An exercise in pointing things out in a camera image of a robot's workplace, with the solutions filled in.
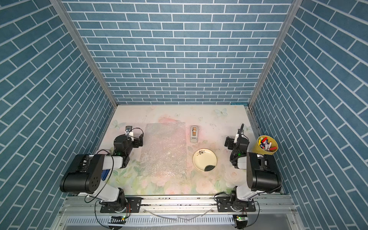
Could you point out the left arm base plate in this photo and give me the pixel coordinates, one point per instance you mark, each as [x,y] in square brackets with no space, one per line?
[126,205]

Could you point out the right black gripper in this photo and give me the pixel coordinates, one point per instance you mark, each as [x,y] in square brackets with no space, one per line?
[229,140]

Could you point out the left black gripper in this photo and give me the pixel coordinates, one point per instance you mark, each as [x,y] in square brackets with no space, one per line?
[135,142]

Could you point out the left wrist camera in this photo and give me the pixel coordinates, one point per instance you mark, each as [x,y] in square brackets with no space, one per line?
[128,129]

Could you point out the aluminium front rail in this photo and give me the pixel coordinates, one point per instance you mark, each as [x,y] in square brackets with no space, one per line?
[199,204]

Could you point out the yellow pen cup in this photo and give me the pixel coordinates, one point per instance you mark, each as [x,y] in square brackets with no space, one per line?
[263,144]

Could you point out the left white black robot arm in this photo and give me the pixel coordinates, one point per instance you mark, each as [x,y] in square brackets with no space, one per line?
[90,173]

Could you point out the clear bubble wrap sheet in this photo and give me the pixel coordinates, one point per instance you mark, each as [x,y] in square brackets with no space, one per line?
[164,150]

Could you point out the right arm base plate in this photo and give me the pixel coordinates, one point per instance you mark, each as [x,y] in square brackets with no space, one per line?
[235,204]

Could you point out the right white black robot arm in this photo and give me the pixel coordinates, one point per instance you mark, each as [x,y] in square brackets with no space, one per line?
[262,174]

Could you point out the cream floral dinner plate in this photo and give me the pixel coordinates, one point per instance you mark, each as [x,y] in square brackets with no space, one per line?
[205,160]

